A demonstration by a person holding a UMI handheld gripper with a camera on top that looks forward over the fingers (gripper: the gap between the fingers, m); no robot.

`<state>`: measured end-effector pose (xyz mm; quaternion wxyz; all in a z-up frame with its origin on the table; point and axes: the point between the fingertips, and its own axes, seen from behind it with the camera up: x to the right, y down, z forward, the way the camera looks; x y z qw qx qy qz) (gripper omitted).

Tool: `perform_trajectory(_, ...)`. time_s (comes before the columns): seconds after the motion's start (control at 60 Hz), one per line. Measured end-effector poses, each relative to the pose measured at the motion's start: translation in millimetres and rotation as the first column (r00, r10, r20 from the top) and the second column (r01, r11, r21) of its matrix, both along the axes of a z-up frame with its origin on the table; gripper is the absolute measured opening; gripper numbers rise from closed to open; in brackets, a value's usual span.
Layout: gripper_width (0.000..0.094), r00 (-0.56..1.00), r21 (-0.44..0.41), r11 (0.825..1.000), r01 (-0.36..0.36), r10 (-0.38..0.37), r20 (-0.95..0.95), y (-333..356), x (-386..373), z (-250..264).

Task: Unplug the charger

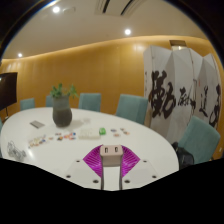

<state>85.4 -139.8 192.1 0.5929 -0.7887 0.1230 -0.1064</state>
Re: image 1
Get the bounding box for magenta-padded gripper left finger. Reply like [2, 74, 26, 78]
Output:
[64, 145, 107, 191]

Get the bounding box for pink charger block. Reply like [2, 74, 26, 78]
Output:
[99, 144, 125, 168]

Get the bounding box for teal chairs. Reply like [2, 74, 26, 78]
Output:
[0, 92, 221, 166]

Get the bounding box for ceiling air vent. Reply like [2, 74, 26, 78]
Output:
[94, 0, 148, 17]

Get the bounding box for small dark round badges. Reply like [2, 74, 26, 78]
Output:
[109, 127, 131, 138]

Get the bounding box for round ceiling lights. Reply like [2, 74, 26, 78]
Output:
[16, 4, 133, 59]

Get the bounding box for grey flat card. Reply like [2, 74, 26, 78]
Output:
[29, 119, 46, 130]

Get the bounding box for potted plant in grey vase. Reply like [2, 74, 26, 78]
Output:
[49, 83, 80, 128]

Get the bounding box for black wall monitor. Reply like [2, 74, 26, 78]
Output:
[0, 71, 19, 113]

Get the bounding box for colourful sticker sheet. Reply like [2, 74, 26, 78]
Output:
[27, 134, 48, 149]

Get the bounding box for white calligraphy folding screen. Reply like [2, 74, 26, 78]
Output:
[143, 44, 224, 151]

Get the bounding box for row of colourful badges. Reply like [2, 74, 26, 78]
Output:
[48, 131, 78, 142]

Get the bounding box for black bag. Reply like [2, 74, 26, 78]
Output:
[171, 141, 195, 171]

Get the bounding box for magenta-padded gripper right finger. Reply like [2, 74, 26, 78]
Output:
[117, 145, 161, 191]

